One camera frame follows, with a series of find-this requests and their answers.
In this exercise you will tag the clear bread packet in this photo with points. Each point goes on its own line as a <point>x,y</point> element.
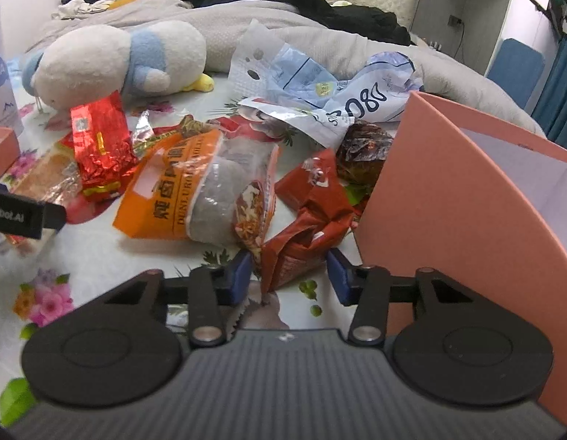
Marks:
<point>47,178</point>

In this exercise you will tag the black clothing pile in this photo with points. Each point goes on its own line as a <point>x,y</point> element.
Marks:
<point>311,0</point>

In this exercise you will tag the dark brown clear snack packet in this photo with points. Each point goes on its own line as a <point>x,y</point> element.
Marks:
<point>363,149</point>

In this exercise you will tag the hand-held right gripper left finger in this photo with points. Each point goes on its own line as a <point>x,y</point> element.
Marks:
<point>239,279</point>

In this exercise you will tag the grey blanket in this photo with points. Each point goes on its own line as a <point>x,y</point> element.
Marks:
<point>246,23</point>

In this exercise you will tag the white and blue plush toy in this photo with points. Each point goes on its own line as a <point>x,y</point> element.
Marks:
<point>104,62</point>

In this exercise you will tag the red foil snack packet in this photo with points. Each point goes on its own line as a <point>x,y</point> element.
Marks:
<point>102,142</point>

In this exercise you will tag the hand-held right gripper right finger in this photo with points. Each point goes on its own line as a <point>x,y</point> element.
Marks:
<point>340,279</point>

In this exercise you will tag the blue padded chair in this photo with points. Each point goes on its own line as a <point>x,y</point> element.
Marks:
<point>515,71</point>

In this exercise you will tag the orange snack packet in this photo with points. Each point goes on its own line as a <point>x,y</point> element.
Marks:
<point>173,188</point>

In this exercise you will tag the white spray bottle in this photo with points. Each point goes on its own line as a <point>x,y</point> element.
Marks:
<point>1,78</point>

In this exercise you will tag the shallow pink box lid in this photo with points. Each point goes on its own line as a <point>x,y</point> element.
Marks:
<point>1,151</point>

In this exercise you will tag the blue curtain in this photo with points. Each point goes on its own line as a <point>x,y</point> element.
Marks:
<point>558,87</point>

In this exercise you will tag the floral plastic mat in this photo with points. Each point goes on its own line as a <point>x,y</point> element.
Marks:
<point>104,266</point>

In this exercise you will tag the red-brown snack packet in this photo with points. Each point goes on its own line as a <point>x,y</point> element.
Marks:
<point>311,211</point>

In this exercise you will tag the white and blue plastic bag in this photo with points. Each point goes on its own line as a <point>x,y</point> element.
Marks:
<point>311,82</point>

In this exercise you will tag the white cloth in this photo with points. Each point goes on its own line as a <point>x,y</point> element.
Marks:
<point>79,8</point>

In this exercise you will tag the black wall socket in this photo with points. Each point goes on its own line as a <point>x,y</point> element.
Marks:
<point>456,19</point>

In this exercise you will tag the deep pink cardboard box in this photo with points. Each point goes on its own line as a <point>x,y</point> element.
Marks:
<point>448,220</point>

